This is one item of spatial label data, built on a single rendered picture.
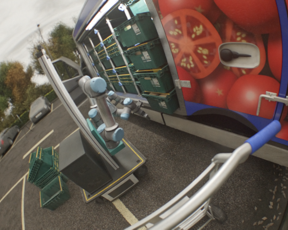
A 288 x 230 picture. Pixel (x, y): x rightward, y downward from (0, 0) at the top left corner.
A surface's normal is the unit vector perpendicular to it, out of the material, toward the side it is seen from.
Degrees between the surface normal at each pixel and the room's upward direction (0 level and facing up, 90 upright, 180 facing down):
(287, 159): 90
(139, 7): 92
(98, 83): 82
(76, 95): 90
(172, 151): 0
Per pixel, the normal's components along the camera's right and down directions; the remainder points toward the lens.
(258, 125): -0.69, 0.59
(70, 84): 0.86, -0.03
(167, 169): -0.34, -0.78
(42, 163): 0.64, 0.26
